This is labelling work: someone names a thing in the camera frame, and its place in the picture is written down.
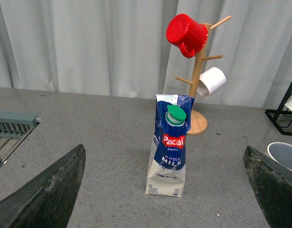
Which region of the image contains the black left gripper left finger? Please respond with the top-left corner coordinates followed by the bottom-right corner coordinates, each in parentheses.
top-left (0, 144), bottom-right (86, 228)

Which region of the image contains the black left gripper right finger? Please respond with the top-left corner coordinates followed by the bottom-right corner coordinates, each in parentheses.
top-left (243, 146), bottom-right (292, 228)

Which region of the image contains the white mug grey interior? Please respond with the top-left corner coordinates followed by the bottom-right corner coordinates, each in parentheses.
top-left (265, 142), bottom-right (292, 171)

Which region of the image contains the blue Pascual milk carton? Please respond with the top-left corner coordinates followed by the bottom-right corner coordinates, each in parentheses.
top-left (145, 95), bottom-right (195, 197)

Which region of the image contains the green dish rack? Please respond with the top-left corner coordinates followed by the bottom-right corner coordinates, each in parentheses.
top-left (0, 110), bottom-right (40, 168)

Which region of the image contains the wooden mug tree stand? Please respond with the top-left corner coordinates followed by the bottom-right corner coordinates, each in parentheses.
top-left (175, 15), bottom-right (232, 136)

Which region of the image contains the white mug on tree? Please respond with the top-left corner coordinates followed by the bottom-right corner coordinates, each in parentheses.
top-left (197, 67), bottom-right (226, 99)

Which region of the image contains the red plastic mug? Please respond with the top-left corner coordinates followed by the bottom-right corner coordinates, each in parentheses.
top-left (166, 14), bottom-right (208, 58)

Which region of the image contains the black wire rack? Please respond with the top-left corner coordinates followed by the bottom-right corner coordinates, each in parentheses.
top-left (265, 81), bottom-right (292, 136)

